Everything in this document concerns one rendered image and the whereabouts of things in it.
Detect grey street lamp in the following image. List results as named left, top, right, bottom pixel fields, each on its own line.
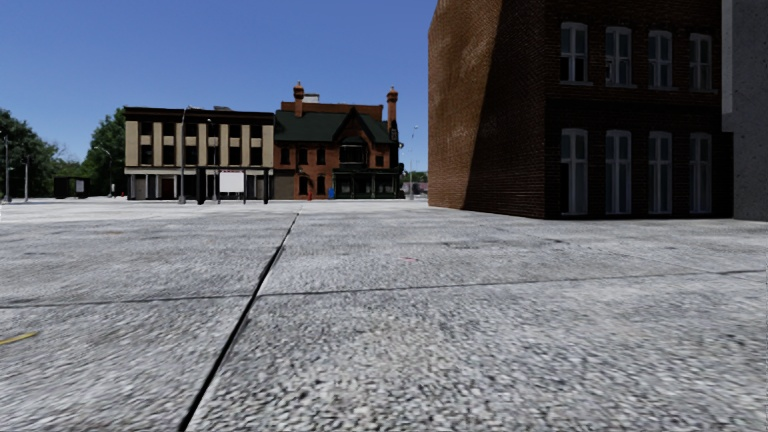
left=407, top=125, right=420, bottom=201
left=93, top=145, right=115, bottom=198
left=206, top=118, right=219, bottom=203
left=178, top=105, right=193, bottom=205

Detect red brick green-roofed house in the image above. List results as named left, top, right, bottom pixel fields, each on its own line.
left=272, top=82, right=404, bottom=201

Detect black bus shelter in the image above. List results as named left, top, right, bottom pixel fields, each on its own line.
left=53, top=176, right=92, bottom=200
left=195, top=167, right=271, bottom=206

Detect red brick building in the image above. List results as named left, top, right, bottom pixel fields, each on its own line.
left=427, top=0, right=734, bottom=221

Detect beige and brown building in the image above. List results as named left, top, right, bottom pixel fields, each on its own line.
left=123, top=106, right=276, bottom=202

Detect trees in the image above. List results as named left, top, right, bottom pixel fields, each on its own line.
left=0, top=107, right=127, bottom=199

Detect pale concrete building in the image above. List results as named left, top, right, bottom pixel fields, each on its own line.
left=720, top=0, right=768, bottom=223

